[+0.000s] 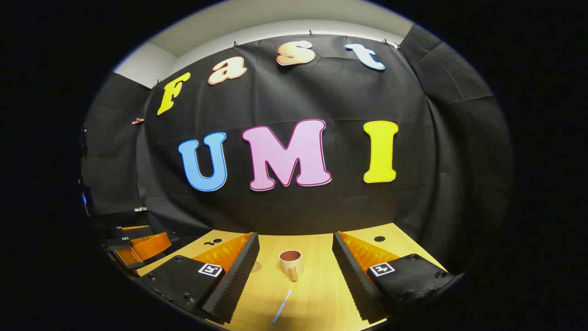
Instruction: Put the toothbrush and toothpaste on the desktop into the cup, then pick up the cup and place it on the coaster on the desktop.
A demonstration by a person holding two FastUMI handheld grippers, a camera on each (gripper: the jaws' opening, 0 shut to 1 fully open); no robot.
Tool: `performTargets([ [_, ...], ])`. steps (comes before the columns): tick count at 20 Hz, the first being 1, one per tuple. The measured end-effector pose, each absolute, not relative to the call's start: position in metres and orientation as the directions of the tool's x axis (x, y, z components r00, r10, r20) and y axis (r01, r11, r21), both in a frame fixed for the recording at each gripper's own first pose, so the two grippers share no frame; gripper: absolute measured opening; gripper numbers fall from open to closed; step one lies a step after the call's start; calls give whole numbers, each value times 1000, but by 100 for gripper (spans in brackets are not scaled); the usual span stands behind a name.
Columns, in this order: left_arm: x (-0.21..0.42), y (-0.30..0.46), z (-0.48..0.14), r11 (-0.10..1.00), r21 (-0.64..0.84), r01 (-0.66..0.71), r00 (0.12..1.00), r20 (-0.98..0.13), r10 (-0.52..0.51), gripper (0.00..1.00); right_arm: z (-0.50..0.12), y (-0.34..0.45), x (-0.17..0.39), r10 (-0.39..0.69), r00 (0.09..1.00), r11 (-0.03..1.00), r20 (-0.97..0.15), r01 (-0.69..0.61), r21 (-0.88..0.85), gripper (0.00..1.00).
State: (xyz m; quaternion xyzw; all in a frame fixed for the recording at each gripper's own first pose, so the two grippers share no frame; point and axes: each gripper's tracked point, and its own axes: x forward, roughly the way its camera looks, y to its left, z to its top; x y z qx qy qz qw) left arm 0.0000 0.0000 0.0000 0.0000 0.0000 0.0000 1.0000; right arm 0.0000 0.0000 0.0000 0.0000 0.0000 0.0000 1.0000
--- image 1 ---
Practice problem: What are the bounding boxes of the black backdrop cloth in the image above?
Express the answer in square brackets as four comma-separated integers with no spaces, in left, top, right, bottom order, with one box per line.
[80,24,513,272]

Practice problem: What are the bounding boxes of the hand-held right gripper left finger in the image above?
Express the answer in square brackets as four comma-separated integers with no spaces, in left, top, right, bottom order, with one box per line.
[138,231,260,325]

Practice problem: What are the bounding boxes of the light blue toothbrush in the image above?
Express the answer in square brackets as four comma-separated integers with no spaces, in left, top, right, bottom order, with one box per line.
[271,290,293,325]

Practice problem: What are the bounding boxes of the wooden desktop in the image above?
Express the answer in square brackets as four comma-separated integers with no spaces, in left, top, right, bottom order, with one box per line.
[138,223,448,331]

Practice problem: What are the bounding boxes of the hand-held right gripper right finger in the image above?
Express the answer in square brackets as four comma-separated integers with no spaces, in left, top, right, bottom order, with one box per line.
[332,231,456,324]

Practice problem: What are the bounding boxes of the beige cup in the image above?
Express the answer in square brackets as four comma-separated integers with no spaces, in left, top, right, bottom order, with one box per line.
[279,250,304,282]

